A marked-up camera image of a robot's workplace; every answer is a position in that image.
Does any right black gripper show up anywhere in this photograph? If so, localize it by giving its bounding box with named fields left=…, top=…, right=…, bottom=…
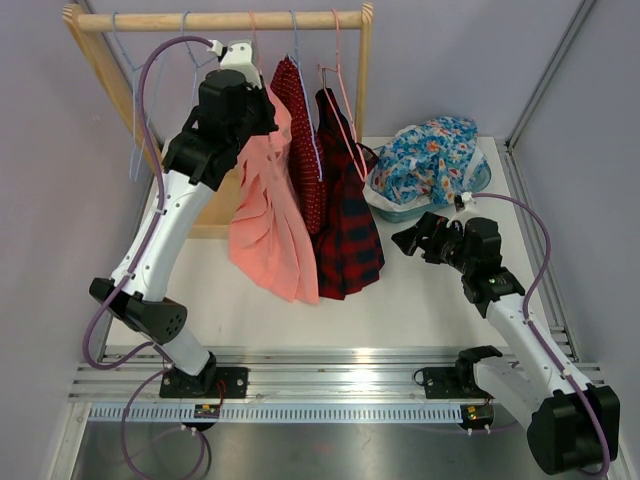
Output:
left=392, top=212, right=475, bottom=275

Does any red polka dot garment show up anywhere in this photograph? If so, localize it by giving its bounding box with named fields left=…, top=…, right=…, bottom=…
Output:
left=270, top=56, right=327, bottom=235

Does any blue floral garment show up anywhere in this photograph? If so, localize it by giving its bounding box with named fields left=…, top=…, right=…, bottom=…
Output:
left=366, top=115, right=484, bottom=203

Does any pink hanger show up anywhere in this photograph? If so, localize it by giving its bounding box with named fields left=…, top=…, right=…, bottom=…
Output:
left=317, top=9, right=369, bottom=181
left=248, top=10, right=263, bottom=73

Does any light blue hanger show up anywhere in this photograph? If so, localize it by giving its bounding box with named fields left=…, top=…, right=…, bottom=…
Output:
left=111, top=11, right=166, bottom=182
left=180, top=10, right=212, bottom=106
left=288, top=10, right=324, bottom=183

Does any pink pleated skirt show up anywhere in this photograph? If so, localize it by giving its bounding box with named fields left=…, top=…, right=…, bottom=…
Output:
left=229, top=92, right=319, bottom=305

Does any white garment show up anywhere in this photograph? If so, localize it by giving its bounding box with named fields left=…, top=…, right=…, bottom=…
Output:
left=363, top=184, right=440, bottom=213

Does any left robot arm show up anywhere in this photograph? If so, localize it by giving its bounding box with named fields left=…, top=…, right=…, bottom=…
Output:
left=89, top=69, right=277, bottom=397

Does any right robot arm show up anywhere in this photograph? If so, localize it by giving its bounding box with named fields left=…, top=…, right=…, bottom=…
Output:
left=392, top=212, right=620, bottom=476

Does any red plaid skirt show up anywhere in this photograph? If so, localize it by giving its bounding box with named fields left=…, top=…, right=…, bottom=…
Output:
left=312, top=89, right=385, bottom=300

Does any teal plastic bin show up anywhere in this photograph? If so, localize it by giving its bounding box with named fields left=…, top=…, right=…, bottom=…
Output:
left=363, top=149, right=492, bottom=223

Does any wooden clothes rack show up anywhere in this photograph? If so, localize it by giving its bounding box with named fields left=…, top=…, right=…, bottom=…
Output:
left=61, top=2, right=375, bottom=240

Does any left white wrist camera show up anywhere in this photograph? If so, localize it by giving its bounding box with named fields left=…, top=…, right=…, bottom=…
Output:
left=207, top=40, right=263, bottom=88

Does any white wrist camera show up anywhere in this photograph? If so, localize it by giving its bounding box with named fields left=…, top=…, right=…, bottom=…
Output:
left=207, top=40, right=263, bottom=88
left=454, top=192, right=477, bottom=219

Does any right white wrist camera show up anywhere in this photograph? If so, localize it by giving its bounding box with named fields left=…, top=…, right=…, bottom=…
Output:
left=454, top=192, right=477, bottom=219

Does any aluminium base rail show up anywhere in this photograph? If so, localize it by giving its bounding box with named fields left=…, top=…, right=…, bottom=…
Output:
left=68, top=347, right=460, bottom=403

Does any white slotted cable duct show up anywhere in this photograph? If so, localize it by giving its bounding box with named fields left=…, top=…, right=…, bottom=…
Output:
left=89, top=402, right=462, bottom=424

